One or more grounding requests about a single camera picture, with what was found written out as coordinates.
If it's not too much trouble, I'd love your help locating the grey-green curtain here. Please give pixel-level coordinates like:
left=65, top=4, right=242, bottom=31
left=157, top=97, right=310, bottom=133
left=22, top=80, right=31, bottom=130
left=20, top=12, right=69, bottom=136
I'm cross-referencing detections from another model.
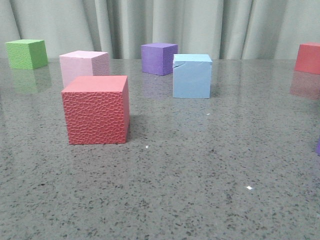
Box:
left=0, top=0, right=320, bottom=60

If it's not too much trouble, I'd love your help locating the light blue foam cube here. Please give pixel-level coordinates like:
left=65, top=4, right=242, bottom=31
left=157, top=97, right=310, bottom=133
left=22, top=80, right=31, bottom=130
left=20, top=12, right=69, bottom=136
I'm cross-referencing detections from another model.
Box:
left=172, top=54, right=213, bottom=99

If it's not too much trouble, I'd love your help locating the red textured foam cube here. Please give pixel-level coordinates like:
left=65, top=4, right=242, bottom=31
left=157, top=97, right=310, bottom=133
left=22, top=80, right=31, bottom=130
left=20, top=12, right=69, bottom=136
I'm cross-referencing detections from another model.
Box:
left=61, top=75, right=130, bottom=145

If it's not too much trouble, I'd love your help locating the pink foam cube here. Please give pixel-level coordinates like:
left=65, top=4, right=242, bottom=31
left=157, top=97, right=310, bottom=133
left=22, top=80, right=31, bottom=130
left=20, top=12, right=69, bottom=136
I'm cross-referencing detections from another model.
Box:
left=59, top=50, right=110, bottom=87

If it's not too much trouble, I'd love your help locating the green foam cube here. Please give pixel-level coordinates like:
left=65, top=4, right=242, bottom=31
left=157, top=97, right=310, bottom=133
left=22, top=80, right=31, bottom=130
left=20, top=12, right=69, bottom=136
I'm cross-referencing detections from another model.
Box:
left=5, top=39, right=48, bottom=70

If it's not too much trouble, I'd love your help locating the purple cube at right edge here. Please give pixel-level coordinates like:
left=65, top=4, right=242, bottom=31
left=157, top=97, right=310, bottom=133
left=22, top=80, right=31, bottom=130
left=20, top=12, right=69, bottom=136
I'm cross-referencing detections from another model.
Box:
left=315, top=139, right=320, bottom=155

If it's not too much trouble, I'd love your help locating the red foam cube far right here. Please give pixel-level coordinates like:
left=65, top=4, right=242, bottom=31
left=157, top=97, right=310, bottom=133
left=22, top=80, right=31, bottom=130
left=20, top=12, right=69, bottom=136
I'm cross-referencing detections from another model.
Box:
left=294, top=42, right=320, bottom=75

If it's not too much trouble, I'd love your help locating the purple foam cube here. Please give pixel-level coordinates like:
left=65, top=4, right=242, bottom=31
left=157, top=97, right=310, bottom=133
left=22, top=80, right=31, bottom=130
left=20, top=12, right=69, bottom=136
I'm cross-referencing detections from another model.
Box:
left=141, top=43, right=178, bottom=76

